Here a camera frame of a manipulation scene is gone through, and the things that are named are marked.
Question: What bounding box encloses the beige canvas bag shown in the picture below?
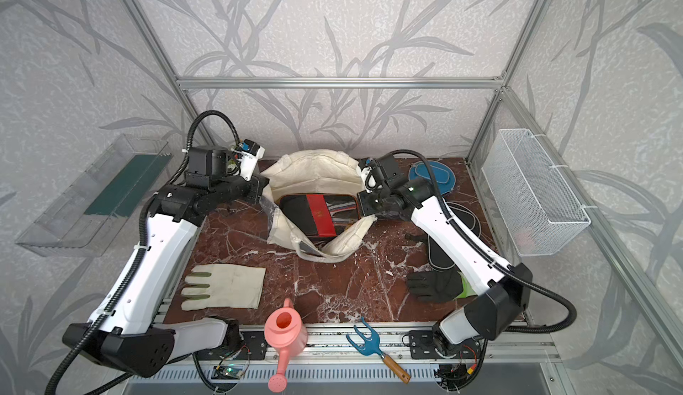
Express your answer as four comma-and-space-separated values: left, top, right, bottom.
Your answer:
260, 150, 376, 263

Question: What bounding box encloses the blue paddle case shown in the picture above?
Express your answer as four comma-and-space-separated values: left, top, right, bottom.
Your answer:
408, 160, 456, 195

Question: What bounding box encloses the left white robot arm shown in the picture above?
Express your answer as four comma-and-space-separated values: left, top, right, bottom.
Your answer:
62, 176, 269, 377

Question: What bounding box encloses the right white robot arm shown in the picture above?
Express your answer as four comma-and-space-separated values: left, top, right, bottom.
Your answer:
359, 176, 530, 346

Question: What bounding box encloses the beige work glove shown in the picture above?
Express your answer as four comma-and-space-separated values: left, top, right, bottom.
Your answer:
181, 263, 266, 311

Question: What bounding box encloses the black and green glove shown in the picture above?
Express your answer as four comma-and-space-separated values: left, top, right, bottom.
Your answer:
407, 269, 477, 304

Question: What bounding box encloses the blue hand rake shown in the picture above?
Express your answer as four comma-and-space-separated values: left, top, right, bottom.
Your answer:
346, 317, 411, 384

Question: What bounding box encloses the pink watering can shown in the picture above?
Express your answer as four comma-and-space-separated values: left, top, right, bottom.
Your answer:
264, 298, 309, 393

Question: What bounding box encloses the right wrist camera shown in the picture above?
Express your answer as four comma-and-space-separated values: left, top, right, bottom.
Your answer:
358, 153, 407, 192

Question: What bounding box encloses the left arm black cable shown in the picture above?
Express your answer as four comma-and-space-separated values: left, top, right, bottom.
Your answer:
43, 109, 244, 395

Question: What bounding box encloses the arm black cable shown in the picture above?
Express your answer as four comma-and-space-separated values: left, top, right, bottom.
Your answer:
43, 109, 244, 395
367, 148, 578, 335

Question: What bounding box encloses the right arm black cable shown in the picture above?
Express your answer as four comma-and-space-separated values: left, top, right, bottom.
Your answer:
367, 148, 578, 335

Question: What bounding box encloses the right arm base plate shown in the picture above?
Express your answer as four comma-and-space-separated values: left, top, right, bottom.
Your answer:
402, 330, 482, 361

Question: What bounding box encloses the clear plastic wall shelf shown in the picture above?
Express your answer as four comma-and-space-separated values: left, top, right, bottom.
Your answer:
15, 135, 173, 257

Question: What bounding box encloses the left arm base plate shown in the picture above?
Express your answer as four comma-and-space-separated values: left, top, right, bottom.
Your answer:
197, 330, 269, 361

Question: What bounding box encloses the white wire mesh basket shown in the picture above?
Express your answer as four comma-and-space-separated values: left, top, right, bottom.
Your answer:
482, 128, 591, 256

